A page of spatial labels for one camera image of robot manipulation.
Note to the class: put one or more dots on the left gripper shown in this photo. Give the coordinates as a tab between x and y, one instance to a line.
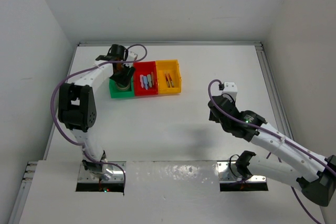
124	80

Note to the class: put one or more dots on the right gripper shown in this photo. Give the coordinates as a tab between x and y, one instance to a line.
212	117

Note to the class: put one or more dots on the large tape roll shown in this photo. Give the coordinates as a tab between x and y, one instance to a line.
122	88

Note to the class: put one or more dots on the orange pen cap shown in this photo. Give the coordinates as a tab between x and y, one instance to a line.
152	79

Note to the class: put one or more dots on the pink gel pen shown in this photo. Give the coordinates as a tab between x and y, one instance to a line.
167	80

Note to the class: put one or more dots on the red gel pen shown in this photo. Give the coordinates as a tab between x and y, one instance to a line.
171	80

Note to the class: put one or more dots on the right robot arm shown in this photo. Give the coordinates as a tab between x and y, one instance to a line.
309	172

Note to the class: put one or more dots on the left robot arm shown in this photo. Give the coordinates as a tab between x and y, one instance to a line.
77	108

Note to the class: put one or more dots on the green plastic bin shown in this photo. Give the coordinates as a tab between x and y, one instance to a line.
116	94

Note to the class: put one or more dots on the red plastic bin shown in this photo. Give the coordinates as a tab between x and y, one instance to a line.
144	68

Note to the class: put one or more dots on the yellow plastic bin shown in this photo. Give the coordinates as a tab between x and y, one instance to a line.
168	77

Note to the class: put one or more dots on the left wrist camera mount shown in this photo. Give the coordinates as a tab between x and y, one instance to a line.
132	56

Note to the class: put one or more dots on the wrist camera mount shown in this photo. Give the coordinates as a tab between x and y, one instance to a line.
229	90
132	56

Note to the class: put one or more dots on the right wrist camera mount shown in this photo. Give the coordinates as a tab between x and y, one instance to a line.
229	90

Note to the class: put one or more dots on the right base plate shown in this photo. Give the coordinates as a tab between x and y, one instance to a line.
228	174

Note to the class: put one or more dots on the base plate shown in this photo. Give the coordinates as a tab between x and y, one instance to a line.
228	174
110	174

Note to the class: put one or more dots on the left base plate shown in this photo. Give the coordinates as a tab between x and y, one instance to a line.
110	174

